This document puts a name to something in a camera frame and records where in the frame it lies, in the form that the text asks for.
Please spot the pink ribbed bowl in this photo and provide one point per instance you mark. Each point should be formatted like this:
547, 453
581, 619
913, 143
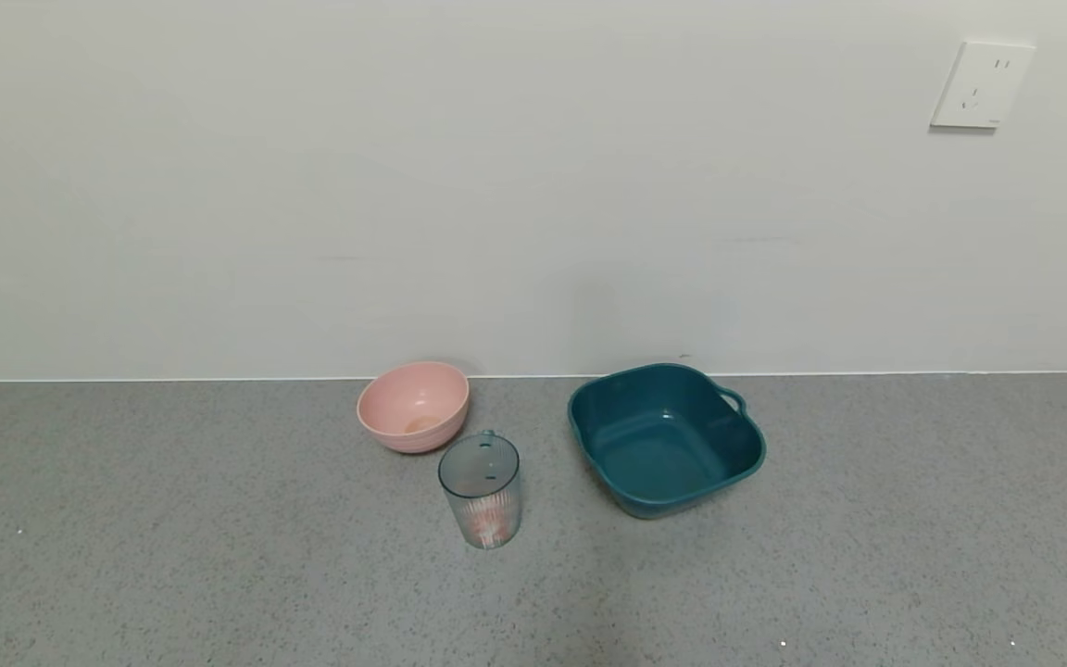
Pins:
404, 408

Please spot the teal square basin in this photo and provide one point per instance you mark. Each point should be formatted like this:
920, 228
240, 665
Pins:
672, 454

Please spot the red white candy pieces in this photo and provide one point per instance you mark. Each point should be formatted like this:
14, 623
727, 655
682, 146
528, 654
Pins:
489, 526

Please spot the clear blue ribbed cup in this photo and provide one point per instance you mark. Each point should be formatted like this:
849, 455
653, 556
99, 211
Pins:
481, 491

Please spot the white wall socket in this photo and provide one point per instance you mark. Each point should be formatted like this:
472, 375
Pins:
980, 85

